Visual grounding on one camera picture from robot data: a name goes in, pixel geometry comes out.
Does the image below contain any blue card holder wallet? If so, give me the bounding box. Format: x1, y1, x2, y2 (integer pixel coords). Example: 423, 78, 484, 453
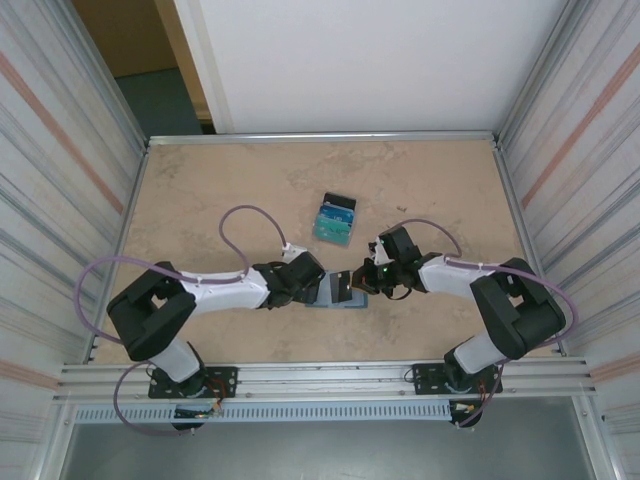
303, 269, 371, 310

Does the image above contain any black credit card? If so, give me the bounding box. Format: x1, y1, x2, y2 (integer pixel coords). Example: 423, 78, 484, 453
331, 269, 355, 304

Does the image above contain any clear acrylic card stand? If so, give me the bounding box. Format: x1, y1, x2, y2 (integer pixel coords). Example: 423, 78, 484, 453
310, 191, 359, 250

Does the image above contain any green card in stand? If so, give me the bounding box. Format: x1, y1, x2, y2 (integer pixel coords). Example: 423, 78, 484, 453
312, 217, 352, 246

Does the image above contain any blue card in stand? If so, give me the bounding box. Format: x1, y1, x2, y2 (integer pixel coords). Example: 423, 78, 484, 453
317, 203, 355, 225

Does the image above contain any black card in stand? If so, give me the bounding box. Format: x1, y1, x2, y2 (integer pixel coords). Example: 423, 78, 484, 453
323, 191, 358, 211

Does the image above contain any green circuit board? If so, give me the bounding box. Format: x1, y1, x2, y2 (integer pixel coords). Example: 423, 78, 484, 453
173, 405, 224, 419

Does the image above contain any tan wooden door jamb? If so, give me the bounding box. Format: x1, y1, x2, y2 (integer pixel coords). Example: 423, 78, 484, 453
152, 0, 215, 135

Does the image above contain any black wire loop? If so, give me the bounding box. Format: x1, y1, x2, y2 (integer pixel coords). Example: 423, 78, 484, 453
383, 283, 417, 302

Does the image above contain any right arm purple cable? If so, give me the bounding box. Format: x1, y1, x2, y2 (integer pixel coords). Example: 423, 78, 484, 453
397, 218, 579, 430

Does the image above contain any long aluminium mounting rail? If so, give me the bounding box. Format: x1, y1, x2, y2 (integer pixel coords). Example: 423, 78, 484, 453
52, 355, 599, 401

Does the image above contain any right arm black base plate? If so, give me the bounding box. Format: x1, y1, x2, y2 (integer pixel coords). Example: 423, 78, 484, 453
410, 360, 503, 396

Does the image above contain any grey slotted cable duct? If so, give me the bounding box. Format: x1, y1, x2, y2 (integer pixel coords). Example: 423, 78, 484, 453
73, 402, 454, 424

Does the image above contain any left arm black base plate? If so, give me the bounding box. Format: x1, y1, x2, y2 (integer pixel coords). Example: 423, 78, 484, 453
148, 366, 239, 400

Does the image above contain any aluminium table side rail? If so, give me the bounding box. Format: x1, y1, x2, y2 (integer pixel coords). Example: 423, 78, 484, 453
92, 142, 152, 362
492, 139, 567, 357

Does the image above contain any aluminium table edge rail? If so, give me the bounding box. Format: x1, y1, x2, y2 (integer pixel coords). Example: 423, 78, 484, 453
147, 130, 501, 147

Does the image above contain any aluminium upright post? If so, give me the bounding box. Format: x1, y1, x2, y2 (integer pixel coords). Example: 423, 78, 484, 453
47, 0, 151, 146
497, 0, 589, 146

